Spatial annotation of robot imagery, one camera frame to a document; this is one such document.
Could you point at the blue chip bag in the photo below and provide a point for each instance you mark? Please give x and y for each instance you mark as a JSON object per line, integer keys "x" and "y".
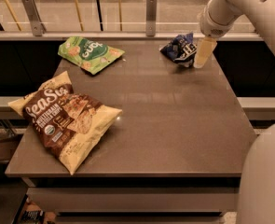
{"x": 181, "y": 50}

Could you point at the grey metal railing post middle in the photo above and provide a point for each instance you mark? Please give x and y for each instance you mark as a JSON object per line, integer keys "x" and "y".
{"x": 151, "y": 15}

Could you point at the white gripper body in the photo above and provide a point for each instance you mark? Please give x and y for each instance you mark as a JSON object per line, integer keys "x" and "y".
{"x": 210, "y": 25}

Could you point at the grey table drawer front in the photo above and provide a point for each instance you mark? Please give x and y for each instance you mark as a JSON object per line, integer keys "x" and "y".
{"x": 112, "y": 200}

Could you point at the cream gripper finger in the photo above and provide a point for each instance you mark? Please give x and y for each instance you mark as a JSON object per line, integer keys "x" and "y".
{"x": 205, "y": 48}

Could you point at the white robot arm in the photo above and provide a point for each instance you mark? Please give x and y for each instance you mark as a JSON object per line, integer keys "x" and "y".
{"x": 256, "y": 202}

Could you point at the grey metal railing post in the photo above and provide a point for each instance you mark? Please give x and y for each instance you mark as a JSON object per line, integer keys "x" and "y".
{"x": 151, "y": 15}
{"x": 37, "y": 26}

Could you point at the green chip bag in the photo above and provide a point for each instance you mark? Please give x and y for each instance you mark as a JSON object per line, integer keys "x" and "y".
{"x": 92, "y": 56}

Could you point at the grey metal railing post left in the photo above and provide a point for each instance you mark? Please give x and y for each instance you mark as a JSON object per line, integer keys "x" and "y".
{"x": 37, "y": 26}

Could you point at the brown Sea Salt chip bag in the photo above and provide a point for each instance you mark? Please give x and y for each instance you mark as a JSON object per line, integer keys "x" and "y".
{"x": 68, "y": 124}

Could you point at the horizontal metal railing bar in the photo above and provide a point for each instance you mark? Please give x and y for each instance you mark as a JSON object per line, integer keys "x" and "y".
{"x": 117, "y": 35}

